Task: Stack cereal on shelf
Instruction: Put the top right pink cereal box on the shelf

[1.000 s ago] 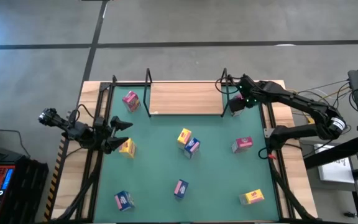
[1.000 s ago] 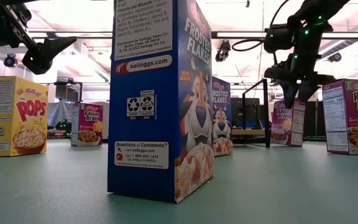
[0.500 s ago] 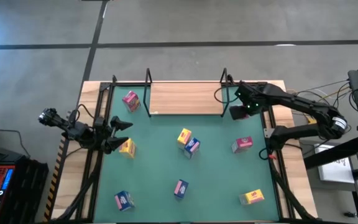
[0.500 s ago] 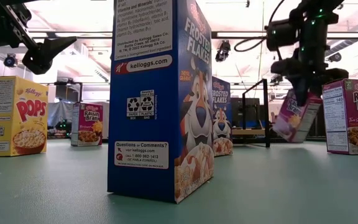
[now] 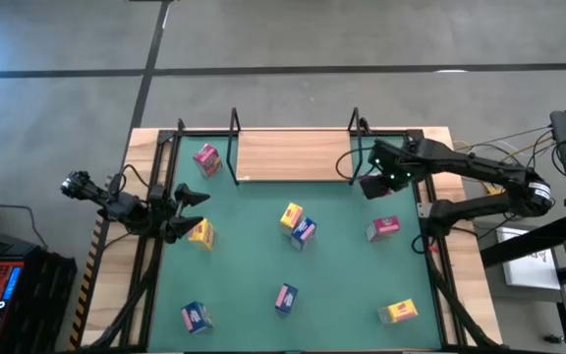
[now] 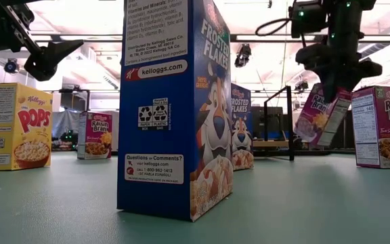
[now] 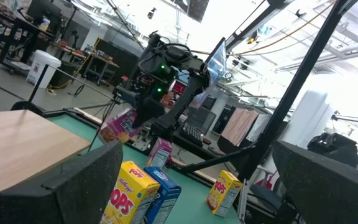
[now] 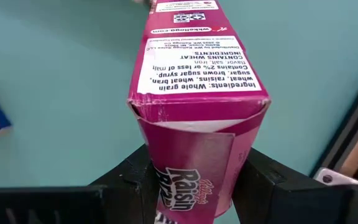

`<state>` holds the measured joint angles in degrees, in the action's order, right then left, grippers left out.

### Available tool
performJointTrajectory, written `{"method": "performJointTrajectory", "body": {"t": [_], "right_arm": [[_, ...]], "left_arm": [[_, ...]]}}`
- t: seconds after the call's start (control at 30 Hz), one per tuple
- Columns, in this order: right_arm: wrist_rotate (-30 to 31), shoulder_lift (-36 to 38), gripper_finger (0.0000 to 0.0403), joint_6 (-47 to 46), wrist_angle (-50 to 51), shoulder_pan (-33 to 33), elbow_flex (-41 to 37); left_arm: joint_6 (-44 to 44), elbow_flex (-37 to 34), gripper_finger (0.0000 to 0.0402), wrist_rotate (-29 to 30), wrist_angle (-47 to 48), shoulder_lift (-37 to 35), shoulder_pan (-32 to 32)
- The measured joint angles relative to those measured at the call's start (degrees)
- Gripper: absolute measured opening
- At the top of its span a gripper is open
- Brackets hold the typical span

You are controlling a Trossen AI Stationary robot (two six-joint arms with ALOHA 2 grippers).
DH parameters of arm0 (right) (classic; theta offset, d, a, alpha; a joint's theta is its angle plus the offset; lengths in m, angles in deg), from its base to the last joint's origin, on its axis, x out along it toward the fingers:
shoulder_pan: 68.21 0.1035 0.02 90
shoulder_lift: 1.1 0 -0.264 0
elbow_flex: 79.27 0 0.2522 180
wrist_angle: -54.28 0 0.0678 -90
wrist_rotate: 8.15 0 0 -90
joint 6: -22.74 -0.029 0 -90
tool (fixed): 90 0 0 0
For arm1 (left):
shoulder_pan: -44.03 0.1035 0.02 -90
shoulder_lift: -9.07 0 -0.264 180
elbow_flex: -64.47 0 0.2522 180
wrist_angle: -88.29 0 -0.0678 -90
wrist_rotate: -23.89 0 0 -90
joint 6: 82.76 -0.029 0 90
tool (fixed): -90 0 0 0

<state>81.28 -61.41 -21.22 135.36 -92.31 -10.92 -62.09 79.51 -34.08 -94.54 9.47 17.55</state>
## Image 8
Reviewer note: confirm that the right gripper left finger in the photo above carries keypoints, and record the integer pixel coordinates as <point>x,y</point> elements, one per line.
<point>132,186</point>

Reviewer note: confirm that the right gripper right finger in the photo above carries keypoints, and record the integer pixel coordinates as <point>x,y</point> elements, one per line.
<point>275,199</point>

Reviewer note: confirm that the Raisin Bran cereal box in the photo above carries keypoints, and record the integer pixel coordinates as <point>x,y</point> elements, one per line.
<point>197,62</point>

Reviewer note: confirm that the silver metal bracket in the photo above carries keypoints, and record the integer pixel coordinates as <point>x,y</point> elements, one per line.
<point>337,179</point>

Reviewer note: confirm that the black metal table frame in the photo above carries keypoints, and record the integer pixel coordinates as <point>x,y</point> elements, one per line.
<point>350,130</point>

